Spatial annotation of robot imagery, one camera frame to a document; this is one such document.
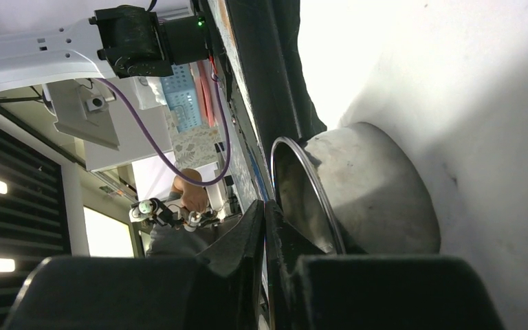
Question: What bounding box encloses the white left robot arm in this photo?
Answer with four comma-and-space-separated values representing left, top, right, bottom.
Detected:
0, 5, 210, 92

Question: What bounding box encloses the pink plastic tray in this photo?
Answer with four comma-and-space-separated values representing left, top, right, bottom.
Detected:
197, 61, 215, 127

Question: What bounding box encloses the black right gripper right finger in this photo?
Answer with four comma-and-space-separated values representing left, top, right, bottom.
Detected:
265, 201, 503, 329

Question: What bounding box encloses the person in background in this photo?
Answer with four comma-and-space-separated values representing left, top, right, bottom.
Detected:
146, 168, 217, 257

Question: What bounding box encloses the blue plastic basket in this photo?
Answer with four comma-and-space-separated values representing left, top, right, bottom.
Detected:
160, 64, 203, 133

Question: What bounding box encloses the round metal cutter ring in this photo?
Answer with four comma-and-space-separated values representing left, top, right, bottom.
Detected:
270, 122, 441, 255

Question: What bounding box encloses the white dough disc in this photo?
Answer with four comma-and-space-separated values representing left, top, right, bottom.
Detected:
298, 1, 528, 329

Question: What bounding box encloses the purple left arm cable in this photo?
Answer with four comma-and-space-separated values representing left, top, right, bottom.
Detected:
93, 72, 232, 188

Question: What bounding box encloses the black baking tray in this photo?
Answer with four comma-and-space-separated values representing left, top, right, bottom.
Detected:
226, 1, 327, 151

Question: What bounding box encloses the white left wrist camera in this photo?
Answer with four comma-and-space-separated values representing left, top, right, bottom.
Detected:
43, 80, 120, 150

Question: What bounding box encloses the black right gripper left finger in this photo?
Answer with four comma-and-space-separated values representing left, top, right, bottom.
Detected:
3, 200, 265, 329

